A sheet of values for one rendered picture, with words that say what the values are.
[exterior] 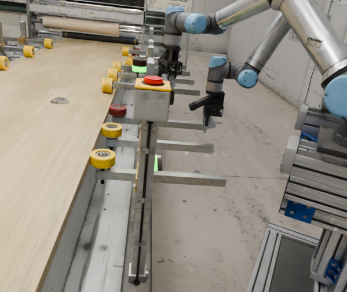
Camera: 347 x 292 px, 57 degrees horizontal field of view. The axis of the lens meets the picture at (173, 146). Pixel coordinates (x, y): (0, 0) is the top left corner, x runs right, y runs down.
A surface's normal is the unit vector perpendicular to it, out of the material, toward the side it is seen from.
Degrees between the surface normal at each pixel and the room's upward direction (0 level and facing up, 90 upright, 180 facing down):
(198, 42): 90
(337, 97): 95
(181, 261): 0
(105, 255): 0
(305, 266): 0
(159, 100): 90
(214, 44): 90
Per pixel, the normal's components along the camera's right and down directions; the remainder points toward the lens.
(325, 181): -0.42, 0.33
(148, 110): 0.06, 0.41
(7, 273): 0.11, -0.91
